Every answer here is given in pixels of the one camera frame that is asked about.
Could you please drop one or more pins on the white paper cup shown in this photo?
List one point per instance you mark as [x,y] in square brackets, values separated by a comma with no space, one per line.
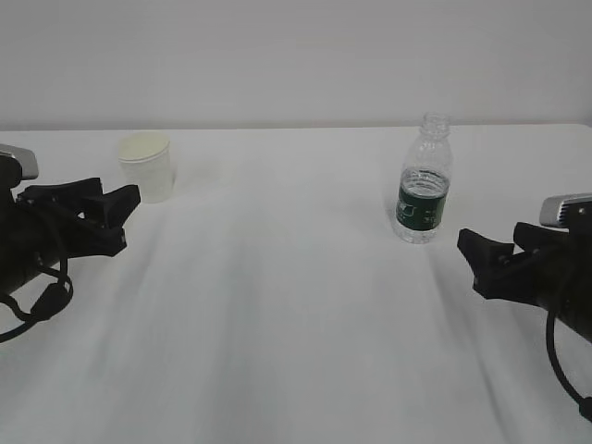
[145,161]

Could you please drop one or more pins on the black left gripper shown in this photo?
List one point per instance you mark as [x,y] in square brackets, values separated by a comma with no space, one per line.
[47,224]

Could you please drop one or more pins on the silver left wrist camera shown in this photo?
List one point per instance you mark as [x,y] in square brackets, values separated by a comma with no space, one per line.
[17,164]

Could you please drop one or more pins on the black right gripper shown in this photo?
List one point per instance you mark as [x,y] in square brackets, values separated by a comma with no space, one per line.
[531,269]

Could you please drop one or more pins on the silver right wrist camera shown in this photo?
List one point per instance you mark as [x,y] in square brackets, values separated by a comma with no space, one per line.
[554,209]

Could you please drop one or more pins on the clear water bottle green label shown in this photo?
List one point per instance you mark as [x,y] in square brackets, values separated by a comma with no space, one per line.
[425,181]

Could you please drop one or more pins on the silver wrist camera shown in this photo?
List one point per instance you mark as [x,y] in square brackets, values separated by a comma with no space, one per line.
[554,209]
[17,164]

